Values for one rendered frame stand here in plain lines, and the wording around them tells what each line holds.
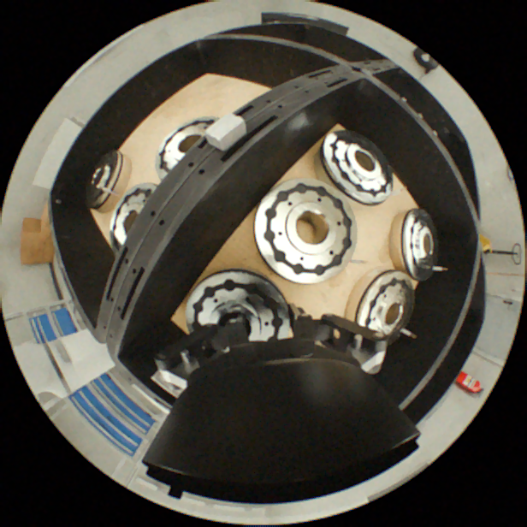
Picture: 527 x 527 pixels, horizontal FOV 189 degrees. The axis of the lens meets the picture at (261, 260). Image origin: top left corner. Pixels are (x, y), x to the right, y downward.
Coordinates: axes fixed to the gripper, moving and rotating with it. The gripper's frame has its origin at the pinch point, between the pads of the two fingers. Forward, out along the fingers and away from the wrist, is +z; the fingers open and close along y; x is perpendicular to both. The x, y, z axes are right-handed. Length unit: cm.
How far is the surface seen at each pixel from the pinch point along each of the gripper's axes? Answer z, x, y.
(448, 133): -3, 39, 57
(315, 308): 2.7, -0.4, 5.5
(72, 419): -16, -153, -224
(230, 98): 2.6, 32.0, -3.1
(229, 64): -0.9, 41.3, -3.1
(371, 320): -0.5, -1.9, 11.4
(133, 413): 43, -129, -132
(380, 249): 2.6, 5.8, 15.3
